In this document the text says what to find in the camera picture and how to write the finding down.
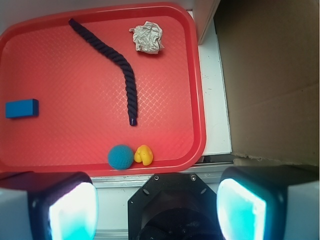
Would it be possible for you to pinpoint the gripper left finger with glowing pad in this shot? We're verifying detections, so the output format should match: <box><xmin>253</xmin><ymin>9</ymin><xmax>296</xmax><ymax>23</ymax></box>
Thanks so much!
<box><xmin>0</xmin><ymin>171</ymin><xmax>99</xmax><ymax>240</ymax></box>

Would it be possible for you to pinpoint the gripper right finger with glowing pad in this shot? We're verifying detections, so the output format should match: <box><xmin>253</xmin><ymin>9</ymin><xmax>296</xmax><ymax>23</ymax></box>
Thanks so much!
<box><xmin>216</xmin><ymin>165</ymin><xmax>320</xmax><ymax>240</ymax></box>

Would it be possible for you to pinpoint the blue rectangular block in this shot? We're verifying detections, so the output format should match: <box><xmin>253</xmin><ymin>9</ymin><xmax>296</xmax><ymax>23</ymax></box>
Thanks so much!
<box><xmin>5</xmin><ymin>98</ymin><xmax>39</xmax><ymax>119</ymax></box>

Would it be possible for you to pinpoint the teal knitted ball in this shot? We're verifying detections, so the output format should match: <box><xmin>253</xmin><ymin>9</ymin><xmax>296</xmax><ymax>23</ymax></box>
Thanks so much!
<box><xmin>107</xmin><ymin>144</ymin><xmax>134</xmax><ymax>170</ymax></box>

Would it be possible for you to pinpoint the yellow rubber duck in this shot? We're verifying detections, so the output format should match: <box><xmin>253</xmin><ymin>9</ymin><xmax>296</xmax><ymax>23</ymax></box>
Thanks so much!
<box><xmin>133</xmin><ymin>144</ymin><xmax>154</xmax><ymax>166</ymax></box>

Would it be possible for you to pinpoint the red plastic tray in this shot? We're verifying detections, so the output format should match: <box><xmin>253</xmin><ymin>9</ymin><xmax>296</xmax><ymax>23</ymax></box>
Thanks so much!
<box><xmin>0</xmin><ymin>2</ymin><xmax>206</xmax><ymax>176</ymax></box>

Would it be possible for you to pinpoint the brown cardboard box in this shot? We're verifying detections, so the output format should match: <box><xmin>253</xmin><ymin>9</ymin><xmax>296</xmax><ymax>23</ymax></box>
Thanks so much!
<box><xmin>214</xmin><ymin>0</ymin><xmax>320</xmax><ymax>165</ymax></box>

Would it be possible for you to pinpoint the crumpled white paper ball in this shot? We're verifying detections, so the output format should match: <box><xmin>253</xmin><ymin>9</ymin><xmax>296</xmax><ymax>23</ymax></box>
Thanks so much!
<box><xmin>128</xmin><ymin>21</ymin><xmax>165</xmax><ymax>55</ymax></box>

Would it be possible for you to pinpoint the black octagonal mount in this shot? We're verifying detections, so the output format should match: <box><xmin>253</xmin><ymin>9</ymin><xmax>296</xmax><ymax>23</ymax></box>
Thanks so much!
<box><xmin>127</xmin><ymin>173</ymin><xmax>223</xmax><ymax>240</ymax></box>

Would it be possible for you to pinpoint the dark navy rope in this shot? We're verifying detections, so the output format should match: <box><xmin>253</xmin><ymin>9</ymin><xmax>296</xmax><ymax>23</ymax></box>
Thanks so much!
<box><xmin>68</xmin><ymin>18</ymin><xmax>138</xmax><ymax>127</ymax></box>

